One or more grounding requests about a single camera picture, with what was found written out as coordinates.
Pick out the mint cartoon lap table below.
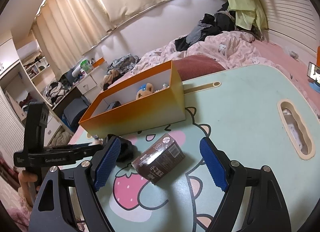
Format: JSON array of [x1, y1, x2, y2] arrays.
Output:
[[80, 62, 319, 231]]

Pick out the beige curtains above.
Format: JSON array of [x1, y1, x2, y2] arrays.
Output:
[[32, 0, 165, 77]]

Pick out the grey patterned clothes pile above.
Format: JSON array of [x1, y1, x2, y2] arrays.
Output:
[[107, 53, 140, 75]]

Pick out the dark red pillow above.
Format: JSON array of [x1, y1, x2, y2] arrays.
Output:
[[173, 55, 225, 81]]

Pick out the dark clothes pile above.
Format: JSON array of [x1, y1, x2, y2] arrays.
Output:
[[175, 2, 236, 52]]

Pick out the light green garment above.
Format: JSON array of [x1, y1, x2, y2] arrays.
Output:
[[228, 0, 268, 31]]

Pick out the white desk drawers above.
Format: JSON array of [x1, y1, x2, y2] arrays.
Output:
[[43, 63, 107, 145]]

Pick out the brown card box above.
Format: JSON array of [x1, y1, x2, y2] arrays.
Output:
[[131, 133, 185, 184]]

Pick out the black mesh square case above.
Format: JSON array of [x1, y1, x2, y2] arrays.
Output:
[[106, 101, 121, 111]]

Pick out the person left hand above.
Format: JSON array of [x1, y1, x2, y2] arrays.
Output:
[[18, 170, 40, 207]]

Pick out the brown bear plush blue cap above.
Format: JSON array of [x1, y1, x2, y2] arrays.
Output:
[[136, 83, 154, 100]]

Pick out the orange storage box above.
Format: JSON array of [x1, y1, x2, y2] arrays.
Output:
[[79, 60, 185, 138]]

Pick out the smartphone on stand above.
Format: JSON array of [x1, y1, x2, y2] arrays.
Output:
[[307, 62, 320, 85]]

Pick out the navy lace scrunchie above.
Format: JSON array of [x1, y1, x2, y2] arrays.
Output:
[[116, 137, 137, 163]]

